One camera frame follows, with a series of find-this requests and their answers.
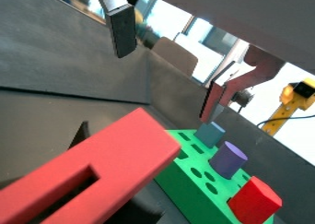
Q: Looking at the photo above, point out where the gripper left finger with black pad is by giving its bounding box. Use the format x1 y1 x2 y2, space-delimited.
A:
98 0 136 58

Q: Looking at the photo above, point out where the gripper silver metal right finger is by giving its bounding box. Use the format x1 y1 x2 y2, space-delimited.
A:
199 44 285 123

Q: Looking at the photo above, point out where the red slotted double-square block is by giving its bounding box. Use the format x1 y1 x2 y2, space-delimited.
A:
0 107 181 224

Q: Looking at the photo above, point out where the teal square peg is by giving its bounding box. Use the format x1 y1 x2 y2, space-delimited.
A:
195 122 225 148

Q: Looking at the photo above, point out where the green peg board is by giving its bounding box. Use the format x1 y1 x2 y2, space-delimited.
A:
154 129 249 224

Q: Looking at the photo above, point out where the purple cylinder peg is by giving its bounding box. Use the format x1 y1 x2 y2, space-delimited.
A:
209 141 247 180

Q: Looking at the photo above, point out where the red cylinder peg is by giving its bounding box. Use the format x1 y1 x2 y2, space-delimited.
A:
228 176 283 224

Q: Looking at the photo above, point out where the yellow camera mount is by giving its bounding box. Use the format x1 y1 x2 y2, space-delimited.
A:
260 78 315 136

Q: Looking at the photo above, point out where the black cable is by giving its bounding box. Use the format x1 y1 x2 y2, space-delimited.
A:
256 113 315 127

